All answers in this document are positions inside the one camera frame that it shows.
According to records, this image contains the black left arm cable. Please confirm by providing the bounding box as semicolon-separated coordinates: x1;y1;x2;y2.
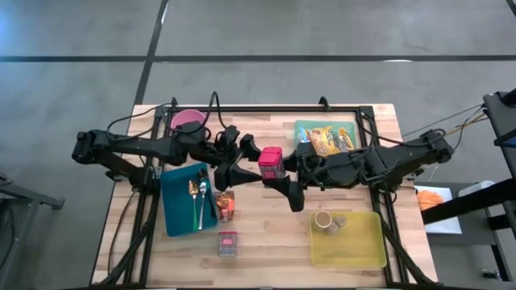
106;91;227;142

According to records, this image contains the light green plastic tray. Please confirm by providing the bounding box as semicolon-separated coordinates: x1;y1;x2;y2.
293;119;359;157

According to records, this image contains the round metal spice tin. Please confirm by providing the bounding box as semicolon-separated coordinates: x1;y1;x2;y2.
314;209;334;231

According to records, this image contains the yellow plastic tray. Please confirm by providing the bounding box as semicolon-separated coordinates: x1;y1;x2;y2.
309;210;388;269

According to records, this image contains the orange snack bag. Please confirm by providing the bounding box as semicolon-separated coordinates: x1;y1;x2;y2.
214;189;236;224

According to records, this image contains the silver fork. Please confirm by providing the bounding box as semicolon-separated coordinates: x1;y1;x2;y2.
197;180;208;231

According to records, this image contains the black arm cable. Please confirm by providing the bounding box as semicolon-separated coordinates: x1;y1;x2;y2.
106;91;227;142
356;110;447;148

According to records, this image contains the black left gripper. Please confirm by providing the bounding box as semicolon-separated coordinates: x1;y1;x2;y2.
201;133;264;191

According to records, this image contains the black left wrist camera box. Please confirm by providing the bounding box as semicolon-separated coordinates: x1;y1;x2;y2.
213;124;241;151

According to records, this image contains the white paper sheet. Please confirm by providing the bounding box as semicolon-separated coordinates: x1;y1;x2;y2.
414;185;463;235

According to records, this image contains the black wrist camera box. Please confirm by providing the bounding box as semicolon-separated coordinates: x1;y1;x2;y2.
298;140;320;160
213;124;241;151

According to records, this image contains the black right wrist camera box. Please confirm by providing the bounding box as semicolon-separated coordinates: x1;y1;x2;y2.
298;140;320;160

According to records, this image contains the white box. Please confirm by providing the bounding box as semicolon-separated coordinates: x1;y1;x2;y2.
457;180;496;198

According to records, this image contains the orange cloth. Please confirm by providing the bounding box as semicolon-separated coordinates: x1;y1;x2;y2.
417;189;444;212

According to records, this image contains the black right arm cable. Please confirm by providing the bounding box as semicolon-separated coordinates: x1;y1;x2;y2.
356;110;447;148

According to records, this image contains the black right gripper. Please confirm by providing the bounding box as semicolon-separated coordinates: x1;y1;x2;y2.
264;150;326;213

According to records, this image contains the dark teal plastic tray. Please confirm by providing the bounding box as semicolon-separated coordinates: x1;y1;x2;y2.
160;162;219;238

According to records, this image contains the black equipment cart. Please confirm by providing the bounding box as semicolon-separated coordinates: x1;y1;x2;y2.
482;88;516;180

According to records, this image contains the black table frame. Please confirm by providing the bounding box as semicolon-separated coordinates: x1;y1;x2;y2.
96;96;440;290

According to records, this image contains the yellow creamy chicken ramen packet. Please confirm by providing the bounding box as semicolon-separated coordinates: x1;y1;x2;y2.
308;125;336;157

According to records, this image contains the pink bowl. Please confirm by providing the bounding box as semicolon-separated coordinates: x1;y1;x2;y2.
169;108;207;133

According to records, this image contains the gold spoon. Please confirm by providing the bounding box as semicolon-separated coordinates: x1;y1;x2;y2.
188;179;200;226

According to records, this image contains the patterned tin with red lid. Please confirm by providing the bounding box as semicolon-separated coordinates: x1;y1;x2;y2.
218;230;239;258
257;146;286;181

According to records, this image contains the grey metal stand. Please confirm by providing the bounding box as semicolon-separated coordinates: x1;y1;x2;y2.
0;172;65;290

